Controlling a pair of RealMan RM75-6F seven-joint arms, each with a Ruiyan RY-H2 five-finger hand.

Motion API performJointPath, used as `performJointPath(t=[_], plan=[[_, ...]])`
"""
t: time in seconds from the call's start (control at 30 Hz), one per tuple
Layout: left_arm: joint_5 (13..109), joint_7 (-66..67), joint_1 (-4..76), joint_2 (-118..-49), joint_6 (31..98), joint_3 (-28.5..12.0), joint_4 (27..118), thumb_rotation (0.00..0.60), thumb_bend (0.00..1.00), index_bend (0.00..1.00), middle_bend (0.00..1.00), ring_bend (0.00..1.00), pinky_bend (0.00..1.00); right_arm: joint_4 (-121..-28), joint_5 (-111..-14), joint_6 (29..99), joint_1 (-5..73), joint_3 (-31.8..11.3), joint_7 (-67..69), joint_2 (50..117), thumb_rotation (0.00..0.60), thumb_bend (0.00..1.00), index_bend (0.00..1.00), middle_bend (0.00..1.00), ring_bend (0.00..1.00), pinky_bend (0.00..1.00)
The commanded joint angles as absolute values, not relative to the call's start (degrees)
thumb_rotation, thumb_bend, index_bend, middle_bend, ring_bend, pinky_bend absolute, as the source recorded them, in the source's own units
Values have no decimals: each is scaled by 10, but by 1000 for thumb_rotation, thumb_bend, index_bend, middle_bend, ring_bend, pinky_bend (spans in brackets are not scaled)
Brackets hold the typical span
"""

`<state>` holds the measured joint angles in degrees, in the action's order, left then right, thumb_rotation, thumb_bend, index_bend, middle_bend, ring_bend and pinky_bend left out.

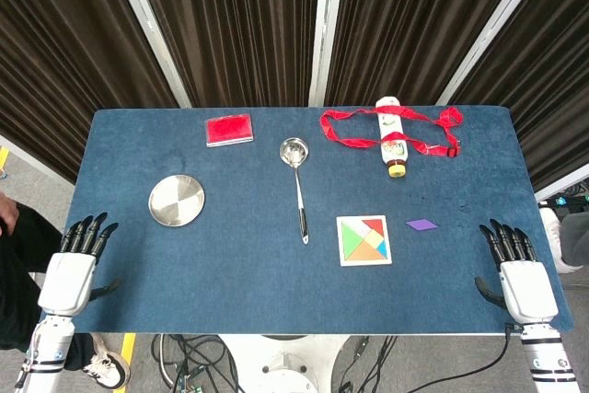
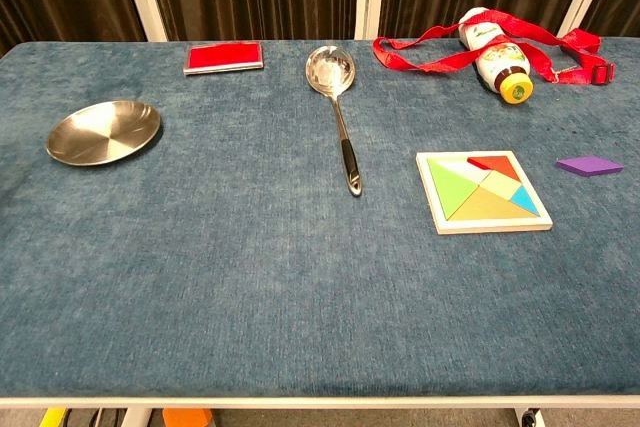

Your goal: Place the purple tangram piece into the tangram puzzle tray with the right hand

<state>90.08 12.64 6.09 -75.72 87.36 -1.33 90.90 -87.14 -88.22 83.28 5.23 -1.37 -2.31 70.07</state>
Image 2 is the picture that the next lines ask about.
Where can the purple parallelogram tangram piece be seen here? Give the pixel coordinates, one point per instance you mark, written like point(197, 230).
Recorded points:
point(590, 165)

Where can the green large triangle tangram piece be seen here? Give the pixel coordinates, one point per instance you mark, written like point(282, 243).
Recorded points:
point(450, 186)

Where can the orange large triangle tangram piece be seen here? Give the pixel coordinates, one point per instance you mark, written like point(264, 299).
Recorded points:
point(487, 207)

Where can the colourful tangram puzzle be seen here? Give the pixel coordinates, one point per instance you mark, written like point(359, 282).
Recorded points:
point(492, 227)

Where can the red triangle tangram piece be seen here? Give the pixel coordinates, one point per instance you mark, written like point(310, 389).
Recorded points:
point(500, 167)

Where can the yellow square tangram piece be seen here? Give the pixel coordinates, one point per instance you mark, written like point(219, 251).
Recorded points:
point(501, 186)

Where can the blue small triangle tangram piece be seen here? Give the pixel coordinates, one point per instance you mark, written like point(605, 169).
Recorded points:
point(524, 202)

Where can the blue fabric table cover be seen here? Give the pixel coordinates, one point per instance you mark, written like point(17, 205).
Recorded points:
point(250, 272)

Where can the red flat card case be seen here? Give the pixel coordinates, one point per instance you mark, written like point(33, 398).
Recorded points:
point(223, 56)

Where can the white bottle with yellow cap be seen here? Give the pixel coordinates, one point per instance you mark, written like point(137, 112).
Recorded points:
point(502, 67)

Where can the round stainless steel plate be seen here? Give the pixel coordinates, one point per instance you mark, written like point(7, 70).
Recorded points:
point(102, 133)

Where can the orange object under table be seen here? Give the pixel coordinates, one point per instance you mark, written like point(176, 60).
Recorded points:
point(187, 418)

